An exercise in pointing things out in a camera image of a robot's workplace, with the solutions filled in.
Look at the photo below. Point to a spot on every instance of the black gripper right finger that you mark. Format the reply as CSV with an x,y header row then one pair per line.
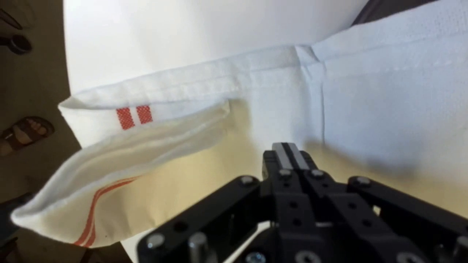
x,y
370,213

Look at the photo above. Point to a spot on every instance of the white red-striped tea towel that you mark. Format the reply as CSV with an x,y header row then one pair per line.
x,y
366,96

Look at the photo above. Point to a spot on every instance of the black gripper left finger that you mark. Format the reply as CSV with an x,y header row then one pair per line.
x,y
219,213

